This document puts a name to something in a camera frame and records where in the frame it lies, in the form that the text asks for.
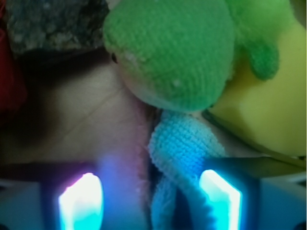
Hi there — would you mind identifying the green knitted plush toy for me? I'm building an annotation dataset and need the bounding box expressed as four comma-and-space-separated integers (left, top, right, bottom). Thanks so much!
103, 0, 294, 112

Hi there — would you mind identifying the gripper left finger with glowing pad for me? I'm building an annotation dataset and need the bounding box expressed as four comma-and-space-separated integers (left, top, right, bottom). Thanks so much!
0, 162, 104, 230

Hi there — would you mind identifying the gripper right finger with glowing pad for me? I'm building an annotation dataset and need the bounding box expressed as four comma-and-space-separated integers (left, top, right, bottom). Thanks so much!
199, 157, 307, 230

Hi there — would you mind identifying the red fabric item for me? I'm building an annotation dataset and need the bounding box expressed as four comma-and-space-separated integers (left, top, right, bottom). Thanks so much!
0, 0, 27, 117

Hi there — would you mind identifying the brown paper bag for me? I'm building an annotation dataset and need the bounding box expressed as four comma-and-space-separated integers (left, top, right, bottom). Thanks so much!
0, 50, 307, 178

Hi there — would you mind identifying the yellow sponge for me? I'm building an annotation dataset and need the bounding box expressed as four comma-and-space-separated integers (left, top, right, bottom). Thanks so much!
208, 22, 307, 157

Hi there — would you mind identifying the brown rock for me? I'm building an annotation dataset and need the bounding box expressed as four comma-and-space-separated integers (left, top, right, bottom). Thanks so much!
4, 0, 109, 56

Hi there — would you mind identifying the blue knitted cloth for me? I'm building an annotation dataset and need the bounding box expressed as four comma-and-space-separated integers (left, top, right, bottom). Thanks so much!
148, 110, 229, 230

